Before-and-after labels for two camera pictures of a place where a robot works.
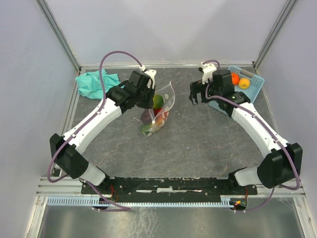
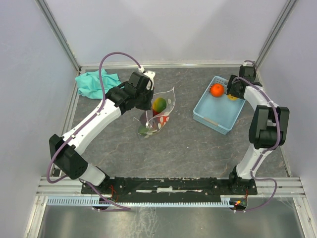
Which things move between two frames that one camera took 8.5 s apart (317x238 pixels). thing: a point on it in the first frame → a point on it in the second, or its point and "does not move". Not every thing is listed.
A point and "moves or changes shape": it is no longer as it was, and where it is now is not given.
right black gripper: (196, 88) → (230, 89)
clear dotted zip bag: (163, 99) moves or changes shape
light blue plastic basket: (256, 83) moves or changes shape
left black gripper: (150, 103) does not move
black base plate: (170, 188) does not move
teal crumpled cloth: (89, 85) does not move
